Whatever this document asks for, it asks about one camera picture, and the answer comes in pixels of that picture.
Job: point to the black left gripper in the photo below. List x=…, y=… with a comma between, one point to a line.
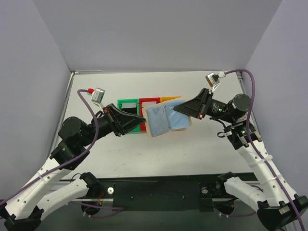
x=113, y=120

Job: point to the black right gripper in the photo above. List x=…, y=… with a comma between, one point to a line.
x=205, y=103

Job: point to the beige leather card holder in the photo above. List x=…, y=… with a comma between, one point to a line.
x=166, y=118

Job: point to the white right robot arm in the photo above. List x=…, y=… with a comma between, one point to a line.
x=277, y=203

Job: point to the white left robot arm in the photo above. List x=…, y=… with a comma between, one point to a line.
x=26, y=210

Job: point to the cards in green bin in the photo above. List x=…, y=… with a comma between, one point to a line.
x=128, y=105

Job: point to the green plastic bin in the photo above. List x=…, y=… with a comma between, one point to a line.
x=129, y=110

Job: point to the red plastic bin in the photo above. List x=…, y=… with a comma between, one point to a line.
x=157, y=99

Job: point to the yellow plastic bin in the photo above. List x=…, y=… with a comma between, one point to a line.
x=163, y=99

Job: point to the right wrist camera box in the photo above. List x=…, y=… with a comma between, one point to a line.
x=214, y=80

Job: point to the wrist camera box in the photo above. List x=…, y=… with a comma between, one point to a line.
x=214, y=80
x=97, y=96

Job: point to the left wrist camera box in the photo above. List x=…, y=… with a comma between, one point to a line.
x=97, y=96

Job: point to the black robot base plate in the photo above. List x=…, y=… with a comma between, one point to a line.
x=161, y=193

